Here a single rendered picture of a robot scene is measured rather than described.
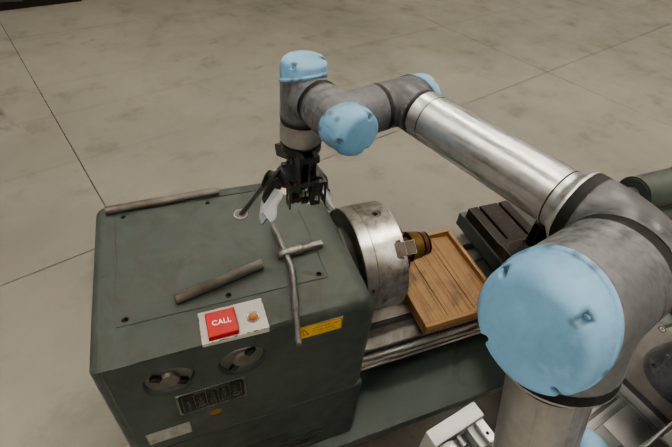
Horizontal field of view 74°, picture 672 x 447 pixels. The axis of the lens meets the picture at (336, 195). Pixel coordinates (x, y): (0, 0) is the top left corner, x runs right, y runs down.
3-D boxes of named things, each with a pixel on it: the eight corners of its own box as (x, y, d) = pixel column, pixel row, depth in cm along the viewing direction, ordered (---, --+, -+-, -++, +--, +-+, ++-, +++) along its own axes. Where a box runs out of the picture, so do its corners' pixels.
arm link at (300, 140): (274, 110, 77) (319, 105, 80) (274, 133, 80) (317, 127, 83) (286, 133, 72) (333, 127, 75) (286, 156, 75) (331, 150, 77)
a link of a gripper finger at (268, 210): (254, 235, 85) (281, 201, 82) (248, 215, 89) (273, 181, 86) (267, 239, 87) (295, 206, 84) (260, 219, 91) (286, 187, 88)
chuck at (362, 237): (362, 338, 126) (372, 256, 108) (325, 264, 150) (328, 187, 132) (373, 335, 128) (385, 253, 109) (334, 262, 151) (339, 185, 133)
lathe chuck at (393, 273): (373, 335, 128) (385, 253, 109) (334, 262, 151) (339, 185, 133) (401, 327, 130) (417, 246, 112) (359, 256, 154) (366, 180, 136)
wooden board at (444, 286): (423, 335, 137) (426, 327, 135) (376, 251, 162) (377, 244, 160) (503, 310, 147) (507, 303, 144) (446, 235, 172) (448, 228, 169)
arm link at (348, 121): (403, 101, 64) (358, 70, 70) (339, 119, 59) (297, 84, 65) (394, 146, 69) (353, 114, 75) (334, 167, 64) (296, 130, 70)
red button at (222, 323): (209, 343, 88) (208, 338, 87) (205, 318, 92) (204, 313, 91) (239, 335, 90) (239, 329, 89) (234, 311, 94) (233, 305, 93)
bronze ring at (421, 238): (409, 249, 129) (436, 242, 132) (394, 227, 135) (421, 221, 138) (403, 270, 135) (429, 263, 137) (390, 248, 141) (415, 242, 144)
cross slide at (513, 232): (539, 306, 142) (544, 297, 139) (465, 216, 172) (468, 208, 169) (582, 292, 148) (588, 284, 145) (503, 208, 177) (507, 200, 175)
